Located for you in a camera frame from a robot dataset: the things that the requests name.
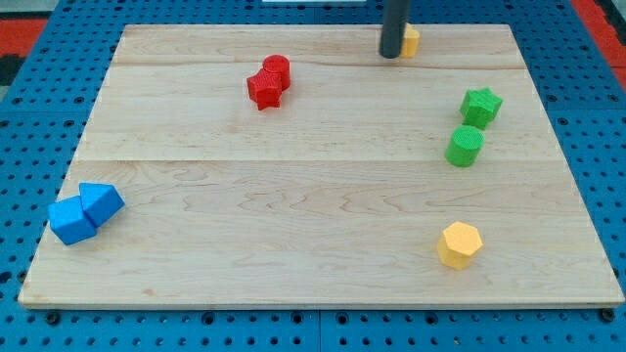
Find yellow hexagon block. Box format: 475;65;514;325
436;221;483;270

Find blue triangular block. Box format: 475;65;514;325
78;183;125;228

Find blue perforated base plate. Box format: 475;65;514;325
1;1;625;351

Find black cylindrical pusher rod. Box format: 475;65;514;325
379;0;412;59

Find blue cube block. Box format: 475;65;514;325
48;196;97;245

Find green cylinder block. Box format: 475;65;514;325
444;125;484;167

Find green star block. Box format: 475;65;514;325
460;88;503;130

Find light wooden board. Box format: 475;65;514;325
19;24;624;310

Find red cylinder block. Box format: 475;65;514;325
262;55;291;91

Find red star block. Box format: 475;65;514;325
246;68;283;110

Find yellow block behind rod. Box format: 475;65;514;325
400;23;421;59

